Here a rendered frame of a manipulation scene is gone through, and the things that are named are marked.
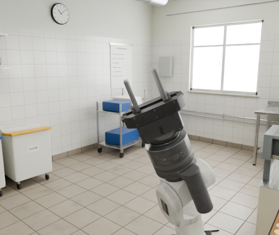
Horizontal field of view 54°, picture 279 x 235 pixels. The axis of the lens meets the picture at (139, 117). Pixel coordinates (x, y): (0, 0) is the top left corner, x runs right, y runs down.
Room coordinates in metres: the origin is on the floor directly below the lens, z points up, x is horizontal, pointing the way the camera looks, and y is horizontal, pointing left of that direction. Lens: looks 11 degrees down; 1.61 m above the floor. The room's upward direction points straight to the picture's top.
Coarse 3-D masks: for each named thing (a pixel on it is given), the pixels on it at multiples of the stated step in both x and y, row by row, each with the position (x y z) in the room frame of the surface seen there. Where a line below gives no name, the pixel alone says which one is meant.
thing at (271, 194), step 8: (272, 176) 1.76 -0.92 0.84; (264, 184) 1.64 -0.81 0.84; (272, 184) 1.64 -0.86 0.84; (264, 192) 1.60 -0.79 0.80; (272, 192) 1.57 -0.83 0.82; (264, 200) 1.60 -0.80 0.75; (272, 200) 1.57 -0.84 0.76; (264, 208) 1.60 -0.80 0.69; (272, 208) 1.57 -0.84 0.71; (264, 216) 1.59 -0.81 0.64; (272, 216) 1.57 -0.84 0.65; (256, 224) 1.62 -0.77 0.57; (264, 224) 1.59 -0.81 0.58; (256, 232) 1.62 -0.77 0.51; (264, 232) 1.59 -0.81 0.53
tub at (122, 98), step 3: (120, 96) 5.17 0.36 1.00; (123, 96) 5.17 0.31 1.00; (126, 96) 5.17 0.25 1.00; (135, 96) 5.17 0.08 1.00; (114, 99) 5.02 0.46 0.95; (117, 99) 4.99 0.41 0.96; (120, 99) 4.95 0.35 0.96; (123, 99) 4.92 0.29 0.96; (126, 99) 4.88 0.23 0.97; (129, 99) 4.85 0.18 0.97; (138, 99) 5.00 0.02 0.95; (141, 99) 5.10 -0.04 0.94; (138, 102) 5.00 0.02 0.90; (141, 102) 5.10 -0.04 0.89
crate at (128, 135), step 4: (116, 128) 5.08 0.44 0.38; (124, 128) 5.08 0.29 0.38; (136, 128) 5.08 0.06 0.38; (108, 132) 4.76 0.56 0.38; (112, 132) 4.75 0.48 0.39; (116, 132) 4.75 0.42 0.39; (124, 132) 4.75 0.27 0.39; (128, 132) 4.78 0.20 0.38; (132, 132) 4.88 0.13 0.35; (136, 132) 5.00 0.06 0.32; (108, 136) 4.76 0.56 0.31; (112, 136) 4.71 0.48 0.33; (116, 136) 4.66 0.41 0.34; (124, 136) 4.66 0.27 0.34; (128, 136) 4.78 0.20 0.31; (132, 136) 4.88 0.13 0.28; (136, 136) 5.00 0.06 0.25; (108, 140) 4.76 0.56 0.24; (112, 140) 4.71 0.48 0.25; (116, 140) 4.66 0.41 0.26; (124, 140) 4.66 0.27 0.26; (128, 140) 4.78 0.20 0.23; (132, 140) 4.88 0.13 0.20; (116, 144) 4.67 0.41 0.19; (124, 144) 4.67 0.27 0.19
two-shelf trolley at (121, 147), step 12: (144, 96) 5.11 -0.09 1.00; (96, 108) 4.75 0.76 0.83; (120, 108) 4.46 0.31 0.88; (120, 120) 4.46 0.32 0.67; (120, 132) 4.46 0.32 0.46; (108, 144) 4.69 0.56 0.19; (120, 144) 4.46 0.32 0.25; (132, 144) 4.73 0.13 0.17; (144, 144) 5.09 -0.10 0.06; (120, 156) 4.46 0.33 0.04
